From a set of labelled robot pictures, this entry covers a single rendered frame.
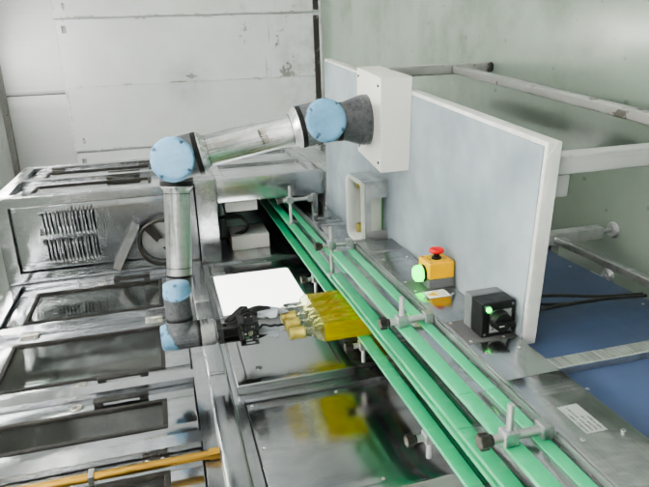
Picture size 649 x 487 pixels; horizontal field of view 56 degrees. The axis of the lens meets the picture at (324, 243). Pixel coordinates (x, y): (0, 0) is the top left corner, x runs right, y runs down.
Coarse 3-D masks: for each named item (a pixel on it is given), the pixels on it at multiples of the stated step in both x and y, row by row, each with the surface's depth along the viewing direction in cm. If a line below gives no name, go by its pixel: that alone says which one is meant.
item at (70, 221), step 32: (128, 160) 318; (0, 192) 254; (32, 192) 259; (64, 192) 250; (96, 192) 253; (128, 192) 257; (160, 192) 260; (192, 192) 264; (0, 224) 247; (32, 224) 252; (64, 224) 256; (96, 224) 259; (128, 224) 262; (192, 224) 268; (32, 256) 256; (64, 256) 259; (96, 256) 263; (128, 256) 266; (192, 256) 272
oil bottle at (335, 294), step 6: (306, 294) 189; (312, 294) 189; (318, 294) 189; (324, 294) 188; (330, 294) 188; (336, 294) 188; (300, 300) 187; (306, 300) 185; (312, 300) 185; (318, 300) 185; (324, 300) 186; (300, 306) 186
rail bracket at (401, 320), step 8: (400, 296) 139; (400, 304) 139; (400, 312) 140; (424, 312) 142; (432, 312) 142; (384, 320) 139; (392, 320) 140; (400, 320) 139; (408, 320) 140; (416, 320) 141; (424, 320) 142; (432, 320) 142; (384, 328) 139; (400, 328) 140
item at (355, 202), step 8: (352, 176) 206; (352, 184) 212; (360, 184) 197; (352, 192) 213; (360, 192) 197; (352, 200) 214; (360, 200) 198; (352, 208) 215; (360, 208) 215; (352, 216) 216; (360, 216) 216; (352, 224) 217; (352, 232) 216; (360, 232) 215
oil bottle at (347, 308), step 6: (336, 306) 180; (342, 306) 179; (348, 306) 179; (312, 312) 177; (318, 312) 176; (324, 312) 176; (330, 312) 176; (336, 312) 176; (342, 312) 176; (348, 312) 176; (312, 318) 175; (312, 324) 175
